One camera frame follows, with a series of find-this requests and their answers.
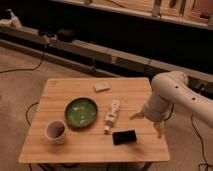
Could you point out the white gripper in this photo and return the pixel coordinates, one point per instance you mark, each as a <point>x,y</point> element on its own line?
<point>154,110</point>

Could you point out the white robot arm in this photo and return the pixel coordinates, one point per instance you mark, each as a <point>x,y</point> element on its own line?
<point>172,88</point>

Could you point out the black rectangular phone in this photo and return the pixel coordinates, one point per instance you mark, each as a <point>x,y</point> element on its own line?
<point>124,137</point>

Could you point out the white tube bottle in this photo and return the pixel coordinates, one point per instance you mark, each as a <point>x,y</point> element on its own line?
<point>111,116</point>

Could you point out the small tan wooden block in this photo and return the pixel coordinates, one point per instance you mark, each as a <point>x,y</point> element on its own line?
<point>101,86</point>

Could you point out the green round plate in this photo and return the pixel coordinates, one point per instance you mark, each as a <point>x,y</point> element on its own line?
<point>81,112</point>

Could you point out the wooden table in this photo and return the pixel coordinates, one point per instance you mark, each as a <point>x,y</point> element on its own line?
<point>92,145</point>

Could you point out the white paper cup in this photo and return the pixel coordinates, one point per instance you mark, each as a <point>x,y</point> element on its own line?
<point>55,132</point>

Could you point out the black box on ledge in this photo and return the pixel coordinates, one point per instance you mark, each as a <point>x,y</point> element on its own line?
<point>66,35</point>

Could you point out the white object on ledge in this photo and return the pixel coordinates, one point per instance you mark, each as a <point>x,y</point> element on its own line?
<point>13,21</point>

